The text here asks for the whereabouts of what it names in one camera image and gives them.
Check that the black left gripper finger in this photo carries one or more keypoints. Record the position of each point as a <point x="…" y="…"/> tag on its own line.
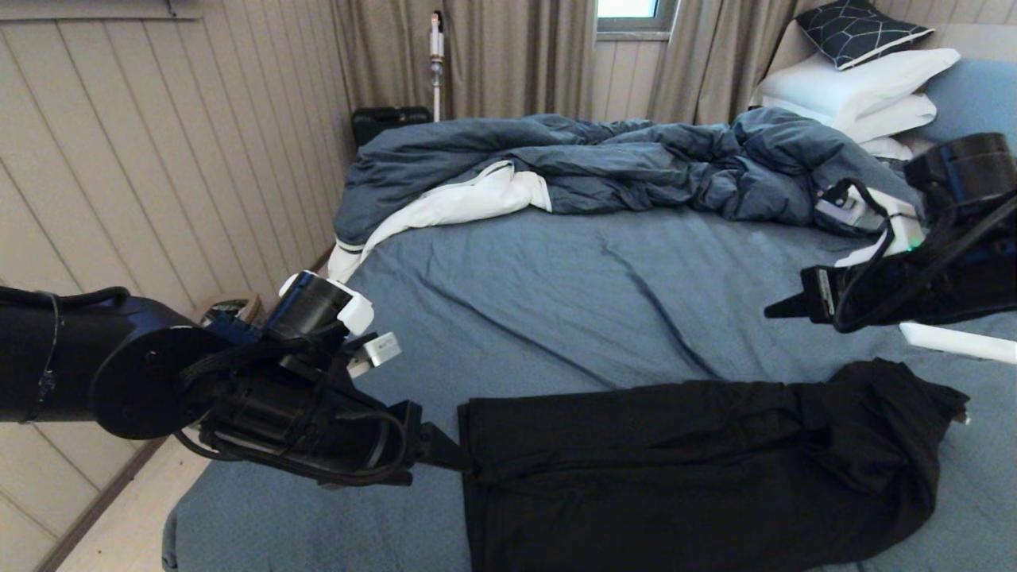
<point x="437" y="462"/>
<point x="435" y="445"/>

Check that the dark patterned pillow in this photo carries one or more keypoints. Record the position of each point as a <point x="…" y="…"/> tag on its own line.
<point x="854" y="32"/>

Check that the beige upholstered bed frame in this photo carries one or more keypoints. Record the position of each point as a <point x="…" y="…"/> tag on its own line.
<point x="985" y="40"/>

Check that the black hard case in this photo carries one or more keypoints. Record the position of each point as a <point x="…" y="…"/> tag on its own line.
<point x="381" y="123"/>

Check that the beige curtain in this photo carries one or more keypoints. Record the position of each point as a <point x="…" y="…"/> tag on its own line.
<point x="508" y="59"/>
<point x="707" y="59"/>

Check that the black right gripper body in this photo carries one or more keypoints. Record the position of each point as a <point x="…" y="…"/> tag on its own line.
<point x="937" y="286"/>

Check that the white flat strip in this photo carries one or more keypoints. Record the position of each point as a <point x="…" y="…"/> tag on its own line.
<point x="953" y="345"/>

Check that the white pillow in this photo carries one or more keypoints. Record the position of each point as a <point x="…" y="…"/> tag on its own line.
<point x="894" y="119"/>
<point x="854" y="83"/>
<point x="890" y="148"/>

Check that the white stick vacuum cleaner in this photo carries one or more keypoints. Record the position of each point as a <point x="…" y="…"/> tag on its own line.
<point x="436" y="75"/>

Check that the blue bed sheet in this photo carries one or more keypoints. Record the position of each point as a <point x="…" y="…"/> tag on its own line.
<point x="596" y="294"/>

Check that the brown trash bin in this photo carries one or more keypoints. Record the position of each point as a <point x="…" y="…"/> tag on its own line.
<point x="254" y="308"/>

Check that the grey framed window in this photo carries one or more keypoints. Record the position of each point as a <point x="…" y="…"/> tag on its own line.
<point x="628" y="9"/>

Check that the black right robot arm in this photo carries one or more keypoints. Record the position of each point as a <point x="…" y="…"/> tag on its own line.
<point x="969" y="167"/>

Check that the blue headboard cushion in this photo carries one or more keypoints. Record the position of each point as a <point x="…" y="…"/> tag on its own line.
<point x="977" y="95"/>

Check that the black moon print T-shirt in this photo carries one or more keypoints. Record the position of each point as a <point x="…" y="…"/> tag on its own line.
<point x="675" y="477"/>

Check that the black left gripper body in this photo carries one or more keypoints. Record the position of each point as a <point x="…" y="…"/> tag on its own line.
<point x="318" y="421"/>

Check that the crumpled blue duvet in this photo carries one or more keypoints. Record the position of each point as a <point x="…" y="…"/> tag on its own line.
<point x="636" y="163"/>

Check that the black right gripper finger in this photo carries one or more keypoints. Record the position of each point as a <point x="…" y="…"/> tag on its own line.
<point x="792" y="303"/>
<point x="790" y="313"/>

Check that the white sheet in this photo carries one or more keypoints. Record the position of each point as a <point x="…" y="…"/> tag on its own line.
<point x="461" y="202"/>

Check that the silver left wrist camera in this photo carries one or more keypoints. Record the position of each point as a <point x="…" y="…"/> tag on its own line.
<point x="381" y="349"/>

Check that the black bin liner bag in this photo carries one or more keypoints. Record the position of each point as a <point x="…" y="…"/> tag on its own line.
<point x="226" y="311"/>

